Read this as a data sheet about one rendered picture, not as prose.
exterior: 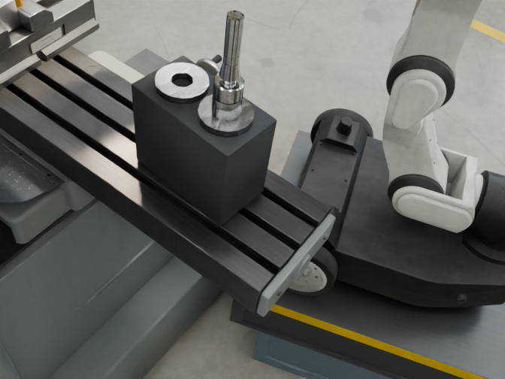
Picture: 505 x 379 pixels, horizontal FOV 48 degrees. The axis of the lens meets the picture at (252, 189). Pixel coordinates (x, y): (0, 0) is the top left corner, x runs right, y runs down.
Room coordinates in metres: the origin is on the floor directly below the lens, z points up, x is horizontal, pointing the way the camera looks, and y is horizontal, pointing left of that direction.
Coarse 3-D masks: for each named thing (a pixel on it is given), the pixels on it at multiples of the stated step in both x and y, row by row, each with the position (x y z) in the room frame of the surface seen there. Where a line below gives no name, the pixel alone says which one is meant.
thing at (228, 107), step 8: (216, 96) 0.63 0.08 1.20; (224, 96) 0.63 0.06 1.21; (232, 96) 0.63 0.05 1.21; (240, 96) 0.64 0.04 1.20; (216, 104) 0.63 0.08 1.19; (224, 104) 0.63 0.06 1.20; (232, 104) 0.63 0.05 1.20; (240, 104) 0.64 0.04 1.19; (216, 112) 0.63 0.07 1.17; (224, 112) 0.63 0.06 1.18; (232, 112) 0.63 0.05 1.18; (240, 112) 0.65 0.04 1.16; (224, 120) 0.63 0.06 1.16
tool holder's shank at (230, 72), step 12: (228, 12) 0.66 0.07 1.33; (240, 12) 0.66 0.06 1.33; (228, 24) 0.64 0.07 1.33; (240, 24) 0.64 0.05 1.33; (228, 36) 0.64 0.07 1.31; (240, 36) 0.65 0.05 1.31; (228, 48) 0.64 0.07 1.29; (240, 48) 0.65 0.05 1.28; (228, 60) 0.64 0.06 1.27; (228, 72) 0.64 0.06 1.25; (228, 84) 0.64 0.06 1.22
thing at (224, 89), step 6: (216, 78) 0.65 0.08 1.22; (240, 78) 0.66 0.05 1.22; (216, 84) 0.64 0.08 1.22; (222, 84) 0.64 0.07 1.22; (234, 84) 0.64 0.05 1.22; (240, 84) 0.65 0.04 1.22; (216, 90) 0.63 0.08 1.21; (222, 90) 0.63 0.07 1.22; (228, 90) 0.63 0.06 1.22; (234, 90) 0.63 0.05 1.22; (240, 90) 0.64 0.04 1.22
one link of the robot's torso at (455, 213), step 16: (448, 160) 1.10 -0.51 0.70; (464, 160) 1.09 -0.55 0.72; (448, 176) 1.09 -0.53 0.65; (464, 176) 1.02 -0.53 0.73; (480, 176) 1.03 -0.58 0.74; (400, 192) 0.95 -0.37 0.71; (416, 192) 0.94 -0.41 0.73; (432, 192) 0.94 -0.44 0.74; (464, 192) 0.96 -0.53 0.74; (480, 192) 0.97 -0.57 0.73; (400, 208) 0.94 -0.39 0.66; (416, 208) 0.93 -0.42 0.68; (432, 208) 0.92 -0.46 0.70; (448, 208) 0.92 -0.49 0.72; (464, 208) 0.92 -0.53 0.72; (432, 224) 0.93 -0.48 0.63; (448, 224) 0.91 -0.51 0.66; (464, 224) 0.91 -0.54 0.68
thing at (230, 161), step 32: (192, 64) 0.75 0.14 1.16; (160, 96) 0.67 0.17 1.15; (192, 96) 0.67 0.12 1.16; (160, 128) 0.65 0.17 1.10; (192, 128) 0.62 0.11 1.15; (224, 128) 0.61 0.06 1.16; (256, 128) 0.64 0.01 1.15; (160, 160) 0.65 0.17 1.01; (192, 160) 0.61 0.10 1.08; (224, 160) 0.57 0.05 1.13; (256, 160) 0.63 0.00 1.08; (192, 192) 0.61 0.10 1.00; (224, 192) 0.57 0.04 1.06; (256, 192) 0.65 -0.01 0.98
